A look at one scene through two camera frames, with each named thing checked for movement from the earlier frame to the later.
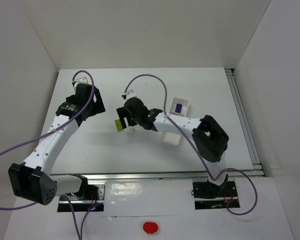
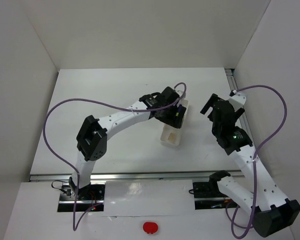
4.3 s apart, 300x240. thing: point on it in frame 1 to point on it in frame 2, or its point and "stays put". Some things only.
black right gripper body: (122, 116) to (215, 105)
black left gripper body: (98, 100) to (177, 116)
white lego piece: (132, 131) to (171, 137)
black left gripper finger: (98, 106) to (172, 115)
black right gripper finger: (120, 111) to (213, 98)
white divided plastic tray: (179, 106) stays put
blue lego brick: (178, 108) stays put
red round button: (151, 227) stays put
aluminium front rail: (176, 175) stays put
